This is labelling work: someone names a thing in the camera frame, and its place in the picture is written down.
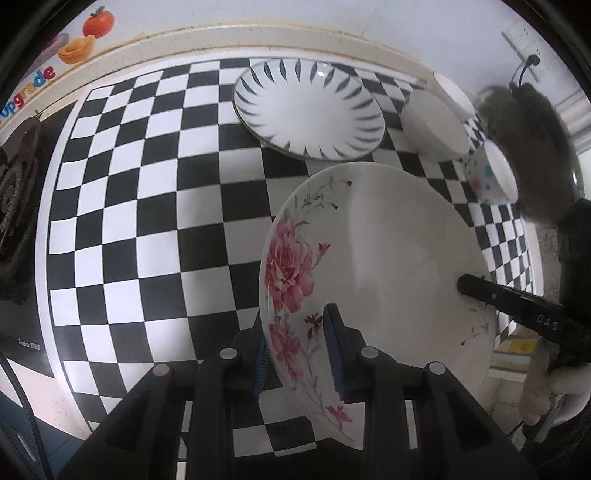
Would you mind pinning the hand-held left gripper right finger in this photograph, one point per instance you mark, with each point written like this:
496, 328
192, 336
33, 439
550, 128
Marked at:
333, 350

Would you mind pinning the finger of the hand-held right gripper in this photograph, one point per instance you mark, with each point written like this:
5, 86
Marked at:
489, 293

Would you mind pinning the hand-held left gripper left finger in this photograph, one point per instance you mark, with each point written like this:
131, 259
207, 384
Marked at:
258, 369

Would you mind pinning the pink floral white plate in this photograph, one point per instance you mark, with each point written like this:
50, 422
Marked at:
392, 258

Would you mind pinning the polka dot white bowl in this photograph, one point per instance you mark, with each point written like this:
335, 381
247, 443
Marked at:
485, 177

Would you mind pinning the plain white bowl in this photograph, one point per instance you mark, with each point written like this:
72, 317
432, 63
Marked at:
434, 124
455, 94

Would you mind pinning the blue leaf pattern plate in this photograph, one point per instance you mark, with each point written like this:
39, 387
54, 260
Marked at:
309, 108

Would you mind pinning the person's right hand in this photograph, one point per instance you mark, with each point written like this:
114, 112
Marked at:
535, 383

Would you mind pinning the dark grey cooking pot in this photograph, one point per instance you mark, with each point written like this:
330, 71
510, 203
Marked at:
531, 147

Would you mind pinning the black white checkered mat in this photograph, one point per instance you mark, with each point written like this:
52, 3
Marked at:
138, 184

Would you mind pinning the black gas stove burner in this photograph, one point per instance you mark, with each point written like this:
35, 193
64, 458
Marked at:
14, 194

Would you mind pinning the white wall outlet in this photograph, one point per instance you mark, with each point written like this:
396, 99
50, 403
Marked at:
526, 41

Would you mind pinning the fruit print wall sticker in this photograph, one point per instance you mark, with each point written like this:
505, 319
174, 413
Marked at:
97, 23

